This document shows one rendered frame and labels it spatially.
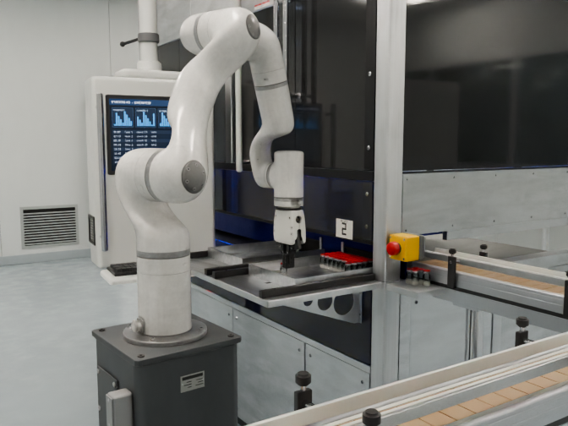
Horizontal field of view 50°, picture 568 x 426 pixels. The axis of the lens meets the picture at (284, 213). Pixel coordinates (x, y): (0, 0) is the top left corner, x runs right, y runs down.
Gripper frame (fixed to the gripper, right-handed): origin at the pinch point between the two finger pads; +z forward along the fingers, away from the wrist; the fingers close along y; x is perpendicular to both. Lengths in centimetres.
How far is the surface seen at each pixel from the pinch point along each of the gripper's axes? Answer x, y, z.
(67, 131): -98, 540, -48
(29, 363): 21, 228, 95
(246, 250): -20, 54, 7
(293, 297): 5.4, -9.7, 8.1
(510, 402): 28, -91, 3
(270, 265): -7.8, 20.1, 5.7
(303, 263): -20.6, 19.5, 6.2
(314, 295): -1.4, -10.1, 8.3
